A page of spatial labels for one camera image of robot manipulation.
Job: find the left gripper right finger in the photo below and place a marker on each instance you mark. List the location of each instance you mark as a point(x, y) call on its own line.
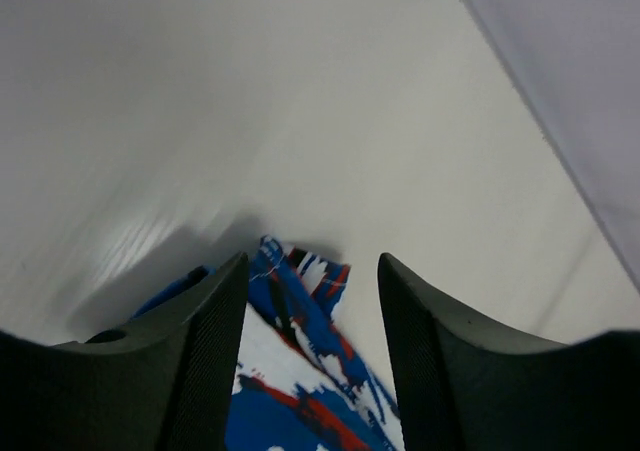
point(465, 381)

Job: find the blue patterned trousers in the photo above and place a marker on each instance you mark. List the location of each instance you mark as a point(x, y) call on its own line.
point(299, 384)

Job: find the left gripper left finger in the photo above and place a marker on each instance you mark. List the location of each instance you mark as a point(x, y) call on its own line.
point(162, 381)

